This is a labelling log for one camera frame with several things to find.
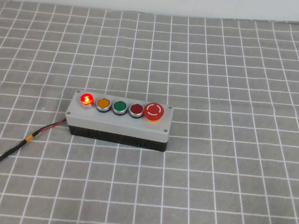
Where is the red mushroom emergency stop button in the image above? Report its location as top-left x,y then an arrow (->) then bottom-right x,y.
142,101 -> 165,123

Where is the grey black button control box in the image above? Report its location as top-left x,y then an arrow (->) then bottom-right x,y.
62,88 -> 175,154

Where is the red illuminated push button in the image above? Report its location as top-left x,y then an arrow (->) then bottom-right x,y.
78,92 -> 96,111

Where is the black power cable yellow band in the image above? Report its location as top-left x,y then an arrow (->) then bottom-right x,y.
0,110 -> 68,211

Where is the grey checked tablecloth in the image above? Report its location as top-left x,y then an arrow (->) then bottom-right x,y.
0,0 -> 299,224

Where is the dark red round push button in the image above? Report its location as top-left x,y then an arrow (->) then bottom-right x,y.
128,102 -> 145,119

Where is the green round push button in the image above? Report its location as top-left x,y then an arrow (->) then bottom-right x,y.
111,100 -> 129,117

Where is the yellow round push button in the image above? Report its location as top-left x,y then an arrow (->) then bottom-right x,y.
96,97 -> 113,114

